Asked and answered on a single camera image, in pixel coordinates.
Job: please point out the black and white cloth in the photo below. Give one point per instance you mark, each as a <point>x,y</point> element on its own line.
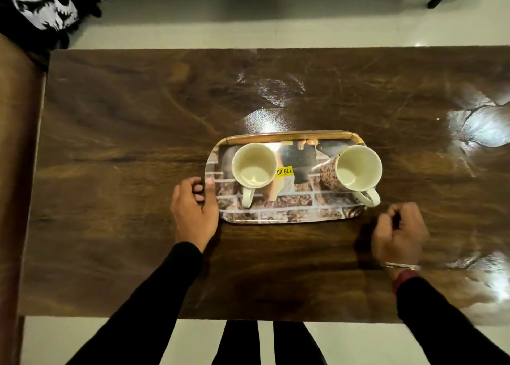
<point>44,12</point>

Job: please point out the red wrist band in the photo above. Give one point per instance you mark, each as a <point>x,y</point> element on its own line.
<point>404,278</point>

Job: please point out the floral print cream mug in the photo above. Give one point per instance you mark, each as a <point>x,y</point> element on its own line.
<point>356,167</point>

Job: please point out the person's left hand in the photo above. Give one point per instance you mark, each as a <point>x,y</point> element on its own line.
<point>193,221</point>

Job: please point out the person's right leg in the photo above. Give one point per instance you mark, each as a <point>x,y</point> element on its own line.
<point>297,344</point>

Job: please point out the person's right thumb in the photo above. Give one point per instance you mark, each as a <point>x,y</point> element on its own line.
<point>383,225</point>

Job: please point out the person's right forearm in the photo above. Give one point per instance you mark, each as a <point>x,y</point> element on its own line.
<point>446,325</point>

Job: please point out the brick print serving tray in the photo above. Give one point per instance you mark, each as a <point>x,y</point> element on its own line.
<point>287,207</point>

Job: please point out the person's right hand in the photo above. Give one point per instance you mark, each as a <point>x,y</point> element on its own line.
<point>402,241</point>

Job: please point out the person's left forearm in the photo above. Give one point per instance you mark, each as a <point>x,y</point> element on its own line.
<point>151,305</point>

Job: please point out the person's left leg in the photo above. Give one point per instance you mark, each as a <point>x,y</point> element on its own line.
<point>237,344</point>

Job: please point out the person's left thumb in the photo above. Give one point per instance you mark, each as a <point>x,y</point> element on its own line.
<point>210,195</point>

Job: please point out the brown wooden furniture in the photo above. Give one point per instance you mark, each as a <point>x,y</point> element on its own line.
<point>16,177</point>

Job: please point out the person's leg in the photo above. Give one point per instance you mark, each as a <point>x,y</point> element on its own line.
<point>237,344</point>
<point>297,344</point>

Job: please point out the yellow label sticker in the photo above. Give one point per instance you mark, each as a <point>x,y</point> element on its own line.
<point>285,171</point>

